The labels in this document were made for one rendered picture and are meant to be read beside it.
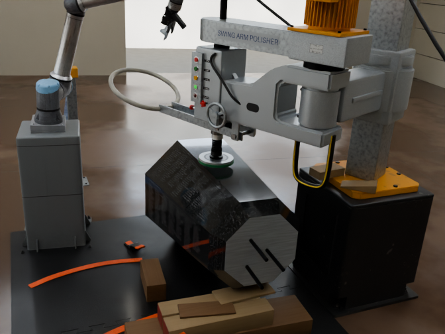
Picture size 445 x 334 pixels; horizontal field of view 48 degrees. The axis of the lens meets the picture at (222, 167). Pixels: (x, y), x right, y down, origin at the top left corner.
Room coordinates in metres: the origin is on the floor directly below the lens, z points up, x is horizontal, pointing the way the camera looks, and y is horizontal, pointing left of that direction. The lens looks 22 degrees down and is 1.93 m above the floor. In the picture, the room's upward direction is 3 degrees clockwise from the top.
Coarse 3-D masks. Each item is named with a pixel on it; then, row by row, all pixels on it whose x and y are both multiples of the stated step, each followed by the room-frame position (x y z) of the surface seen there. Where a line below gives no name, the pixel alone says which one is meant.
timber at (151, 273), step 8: (144, 264) 2.74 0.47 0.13; (152, 264) 2.74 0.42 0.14; (144, 272) 2.65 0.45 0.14; (152, 272) 2.65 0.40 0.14; (160, 272) 2.66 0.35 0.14; (144, 280) 2.59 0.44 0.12; (152, 280) 2.57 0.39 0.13; (160, 280) 2.57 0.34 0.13; (144, 288) 2.59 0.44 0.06; (152, 288) 2.52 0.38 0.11; (160, 288) 2.53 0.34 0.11; (152, 296) 2.52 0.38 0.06; (160, 296) 2.53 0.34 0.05
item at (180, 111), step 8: (160, 104) 3.10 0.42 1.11; (176, 104) 3.15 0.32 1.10; (160, 112) 3.08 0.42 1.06; (168, 112) 3.04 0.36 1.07; (176, 112) 2.99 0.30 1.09; (184, 112) 3.10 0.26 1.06; (192, 112) 3.05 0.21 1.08; (184, 120) 2.94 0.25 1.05; (192, 120) 2.90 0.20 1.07; (200, 120) 2.86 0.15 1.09; (208, 128) 2.82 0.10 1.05; (224, 128) 2.73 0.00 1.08; (240, 128) 2.80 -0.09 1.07; (248, 128) 2.76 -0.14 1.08; (232, 136) 2.65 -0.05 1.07; (240, 136) 2.66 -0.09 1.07
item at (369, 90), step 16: (352, 80) 2.48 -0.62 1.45; (368, 80) 2.59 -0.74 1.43; (384, 80) 2.73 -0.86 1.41; (400, 80) 2.75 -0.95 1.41; (352, 96) 2.48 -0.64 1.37; (368, 96) 2.59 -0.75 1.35; (384, 96) 2.74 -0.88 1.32; (400, 96) 2.75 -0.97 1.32; (352, 112) 2.50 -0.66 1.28; (368, 112) 2.64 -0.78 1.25; (400, 112) 2.79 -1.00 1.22
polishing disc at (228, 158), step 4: (204, 152) 2.91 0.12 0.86; (208, 152) 2.92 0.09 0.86; (224, 152) 2.93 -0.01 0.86; (200, 156) 2.84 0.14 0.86; (204, 156) 2.84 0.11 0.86; (208, 156) 2.85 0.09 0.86; (224, 156) 2.86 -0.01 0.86; (228, 156) 2.87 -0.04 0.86; (232, 156) 2.87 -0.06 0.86; (200, 160) 2.80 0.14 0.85; (204, 160) 2.78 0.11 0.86; (208, 160) 2.78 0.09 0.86; (212, 160) 2.78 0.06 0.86; (216, 160) 2.79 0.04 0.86; (220, 160) 2.79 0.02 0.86; (224, 160) 2.79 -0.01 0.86; (228, 160) 2.80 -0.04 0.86; (232, 160) 2.82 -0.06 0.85; (212, 164) 2.74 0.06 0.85; (216, 164) 2.74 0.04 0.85; (220, 164) 2.75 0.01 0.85; (224, 164) 2.76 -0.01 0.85
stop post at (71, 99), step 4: (72, 68) 4.21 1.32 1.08; (76, 68) 4.22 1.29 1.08; (72, 72) 4.21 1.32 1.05; (76, 72) 4.22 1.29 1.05; (72, 76) 4.21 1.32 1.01; (76, 76) 4.22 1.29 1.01; (72, 80) 4.22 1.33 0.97; (72, 92) 4.22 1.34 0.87; (76, 92) 4.24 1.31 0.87; (68, 96) 4.21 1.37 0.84; (72, 96) 4.22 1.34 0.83; (76, 96) 4.23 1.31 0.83; (68, 100) 4.21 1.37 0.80; (72, 100) 4.22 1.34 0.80; (76, 100) 4.23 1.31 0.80; (68, 104) 4.21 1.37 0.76; (72, 104) 4.22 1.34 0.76; (76, 104) 4.23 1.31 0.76; (68, 108) 4.21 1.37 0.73; (72, 108) 4.22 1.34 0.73; (76, 108) 4.23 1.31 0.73; (68, 112) 4.21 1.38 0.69; (72, 112) 4.22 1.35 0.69; (76, 112) 4.23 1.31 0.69; (68, 116) 4.21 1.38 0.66; (72, 116) 4.22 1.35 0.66; (76, 116) 4.23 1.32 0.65; (84, 180) 4.29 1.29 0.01; (84, 184) 4.20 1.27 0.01; (88, 184) 4.20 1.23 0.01
